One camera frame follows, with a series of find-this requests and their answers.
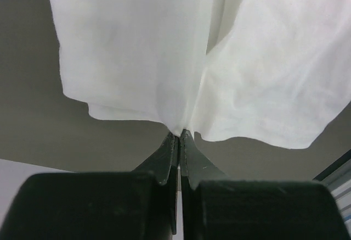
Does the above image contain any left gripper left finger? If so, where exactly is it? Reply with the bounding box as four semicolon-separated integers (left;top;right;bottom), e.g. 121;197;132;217
1;134;179;239

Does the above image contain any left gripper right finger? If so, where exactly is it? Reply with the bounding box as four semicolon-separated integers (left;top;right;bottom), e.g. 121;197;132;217
179;130;350;239

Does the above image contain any white printed t shirt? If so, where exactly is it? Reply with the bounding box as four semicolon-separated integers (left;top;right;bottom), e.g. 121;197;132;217
50;0;350;149

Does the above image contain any aluminium frame rail front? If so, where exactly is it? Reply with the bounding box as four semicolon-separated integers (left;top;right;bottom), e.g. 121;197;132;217
313;150;350;229

